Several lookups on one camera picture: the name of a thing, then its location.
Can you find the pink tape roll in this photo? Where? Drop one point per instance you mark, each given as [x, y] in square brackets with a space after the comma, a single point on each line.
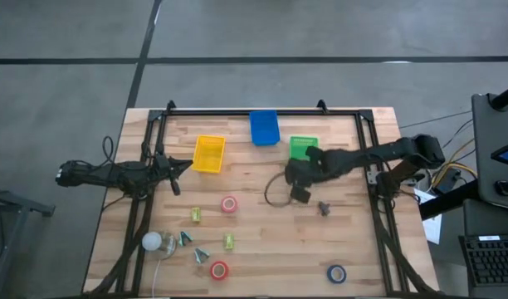
[223, 204]

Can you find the black keyboard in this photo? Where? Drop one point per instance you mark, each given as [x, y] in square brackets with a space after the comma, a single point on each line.
[490, 259]

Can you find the black cart bar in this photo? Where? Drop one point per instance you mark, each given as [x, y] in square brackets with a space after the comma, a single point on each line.
[449, 203]

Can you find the blue plastic basket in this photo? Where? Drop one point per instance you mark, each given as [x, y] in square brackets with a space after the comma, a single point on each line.
[264, 128]

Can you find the black aluminium table frame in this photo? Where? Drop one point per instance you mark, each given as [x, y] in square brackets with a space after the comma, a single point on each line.
[204, 112]

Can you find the yellow-green clip lower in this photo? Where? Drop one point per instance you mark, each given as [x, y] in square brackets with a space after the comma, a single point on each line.
[228, 241]

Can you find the dark staple remover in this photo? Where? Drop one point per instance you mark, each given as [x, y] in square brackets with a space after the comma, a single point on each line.
[323, 208]

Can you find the black metal stand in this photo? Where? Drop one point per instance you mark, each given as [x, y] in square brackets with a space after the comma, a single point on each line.
[13, 203]

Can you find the grey cart top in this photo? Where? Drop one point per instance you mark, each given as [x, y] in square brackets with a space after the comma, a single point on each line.
[486, 166]

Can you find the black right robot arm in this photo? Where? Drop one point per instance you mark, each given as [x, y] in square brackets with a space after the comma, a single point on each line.
[382, 151]

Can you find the black round knob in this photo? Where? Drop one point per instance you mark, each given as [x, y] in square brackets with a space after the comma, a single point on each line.
[505, 187]

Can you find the yellow-green clip upper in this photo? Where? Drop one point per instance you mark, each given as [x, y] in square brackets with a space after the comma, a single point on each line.
[195, 214]

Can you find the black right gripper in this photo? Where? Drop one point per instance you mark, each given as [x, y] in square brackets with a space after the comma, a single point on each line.
[322, 168]

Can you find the red tape roll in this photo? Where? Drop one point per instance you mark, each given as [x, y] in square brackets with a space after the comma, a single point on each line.
[212, 271]

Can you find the black pole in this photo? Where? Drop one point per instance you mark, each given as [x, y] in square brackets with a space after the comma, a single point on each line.
[507, 97]

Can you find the white bulb on round base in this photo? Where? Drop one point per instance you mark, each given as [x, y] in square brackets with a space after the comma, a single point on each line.
[151, 241]

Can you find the white paper sheet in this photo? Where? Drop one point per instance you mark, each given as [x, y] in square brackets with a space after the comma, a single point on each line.
[433, 226]

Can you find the black power adapter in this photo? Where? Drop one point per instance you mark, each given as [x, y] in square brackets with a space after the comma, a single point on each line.
[448, 179]

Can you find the yellow plastic basket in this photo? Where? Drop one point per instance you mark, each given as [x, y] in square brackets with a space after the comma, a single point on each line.
[209, 153]

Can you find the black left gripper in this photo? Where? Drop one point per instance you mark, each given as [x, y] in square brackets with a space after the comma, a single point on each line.
[162, 164]

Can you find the blue tape roll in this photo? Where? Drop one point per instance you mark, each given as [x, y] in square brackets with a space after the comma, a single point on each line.
[329, 274]

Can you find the yellow-green clip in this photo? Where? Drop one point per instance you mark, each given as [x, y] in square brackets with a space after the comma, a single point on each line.
[228, 241]
[195, 214]

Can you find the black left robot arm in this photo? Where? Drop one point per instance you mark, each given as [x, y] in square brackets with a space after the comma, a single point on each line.
[113, 174]

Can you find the green plastic basket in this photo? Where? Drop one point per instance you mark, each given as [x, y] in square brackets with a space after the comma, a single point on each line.
[297, 145]

